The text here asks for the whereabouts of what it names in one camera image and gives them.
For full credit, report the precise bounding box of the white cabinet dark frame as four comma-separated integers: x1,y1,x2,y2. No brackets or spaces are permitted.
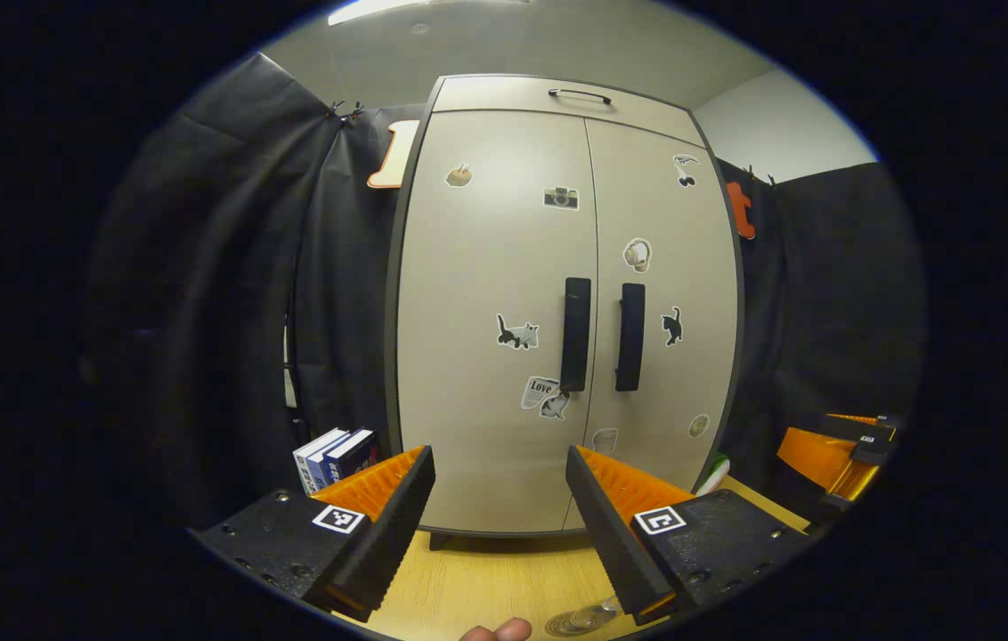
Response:
384,74,747,551

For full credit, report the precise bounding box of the ceiling light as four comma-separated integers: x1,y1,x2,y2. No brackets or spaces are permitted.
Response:
329,0,469,26

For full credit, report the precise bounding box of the cabinet door with headphones sticker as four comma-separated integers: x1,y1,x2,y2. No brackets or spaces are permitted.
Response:
562,118,741,531

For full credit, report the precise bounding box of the green white striped object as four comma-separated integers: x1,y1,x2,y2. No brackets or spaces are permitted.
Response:
695,452,731,496

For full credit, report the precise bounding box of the black door handle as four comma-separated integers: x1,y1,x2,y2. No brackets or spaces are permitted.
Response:
559,277,592,393
615,283,646,393

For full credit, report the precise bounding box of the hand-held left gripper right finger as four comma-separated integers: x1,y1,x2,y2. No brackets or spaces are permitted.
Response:
565,445,817,626

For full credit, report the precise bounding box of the dark blue book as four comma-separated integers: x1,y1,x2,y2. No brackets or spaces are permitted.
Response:
326,430,380,483

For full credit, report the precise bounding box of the white cabinet drawer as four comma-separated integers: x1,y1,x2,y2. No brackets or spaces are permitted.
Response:
431,76,692,148

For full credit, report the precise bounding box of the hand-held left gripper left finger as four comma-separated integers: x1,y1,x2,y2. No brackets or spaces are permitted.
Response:
192,445,436,622

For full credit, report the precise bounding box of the cabinet door with camera sticker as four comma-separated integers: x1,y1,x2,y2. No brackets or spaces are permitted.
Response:
397,110,600,535

